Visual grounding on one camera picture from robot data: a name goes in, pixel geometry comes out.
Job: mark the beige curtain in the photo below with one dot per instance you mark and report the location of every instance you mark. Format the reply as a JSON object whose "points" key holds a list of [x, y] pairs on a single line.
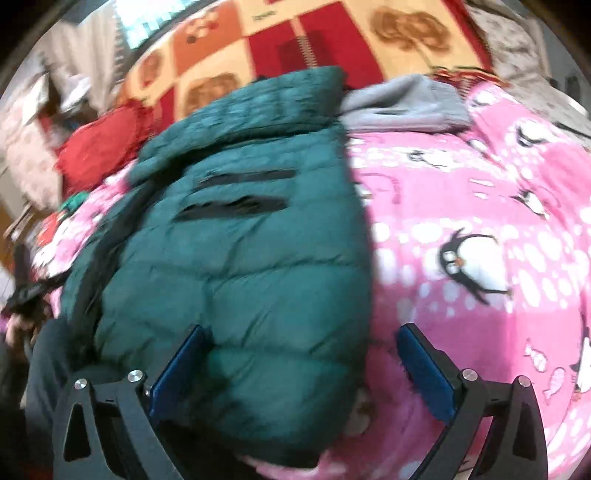
{"points": [[78, 64]]}

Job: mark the person's left hand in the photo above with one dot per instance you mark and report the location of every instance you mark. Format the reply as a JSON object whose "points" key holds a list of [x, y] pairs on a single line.
{"points": [[21, 330]]}

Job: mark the pink penguin print blanket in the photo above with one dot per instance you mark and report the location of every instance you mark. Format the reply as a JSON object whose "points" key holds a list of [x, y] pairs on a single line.
{"points": [[471, 207]]}

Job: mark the beige floral cloth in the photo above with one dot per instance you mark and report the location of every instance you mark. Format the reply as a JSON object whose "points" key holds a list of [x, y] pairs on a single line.
{"points": [[512, 60]]}

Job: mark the orange floral checked blanket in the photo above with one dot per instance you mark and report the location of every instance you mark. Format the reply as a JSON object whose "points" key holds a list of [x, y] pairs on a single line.
{"points": [[323, 41]]}

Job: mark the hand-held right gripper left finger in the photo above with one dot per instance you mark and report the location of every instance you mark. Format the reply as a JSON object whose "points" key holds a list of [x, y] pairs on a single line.
{"points": [[178, 369]]}

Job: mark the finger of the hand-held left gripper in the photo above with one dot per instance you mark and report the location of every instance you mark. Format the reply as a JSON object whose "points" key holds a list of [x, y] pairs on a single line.
{"points": [[25, 281]]}

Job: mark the red heart-shaped ruffled pillow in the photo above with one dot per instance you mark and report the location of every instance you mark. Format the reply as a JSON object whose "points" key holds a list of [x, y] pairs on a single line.
{"points": [[101, 145]]}

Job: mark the green ruffled cloth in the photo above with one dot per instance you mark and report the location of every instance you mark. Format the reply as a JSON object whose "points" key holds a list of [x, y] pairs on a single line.
{"points": [[74, 201]]}

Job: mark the green quilted jacket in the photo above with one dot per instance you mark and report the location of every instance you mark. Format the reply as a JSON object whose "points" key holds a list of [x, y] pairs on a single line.
{"points": [[240, 258]]}

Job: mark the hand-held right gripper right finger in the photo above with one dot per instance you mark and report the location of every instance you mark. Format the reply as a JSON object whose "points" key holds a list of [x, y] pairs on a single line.
{"points": [[427, 374]]}

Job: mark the grey knit cloth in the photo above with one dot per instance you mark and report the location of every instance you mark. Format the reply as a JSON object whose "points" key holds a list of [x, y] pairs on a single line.
{"points": [[401, 106]]}

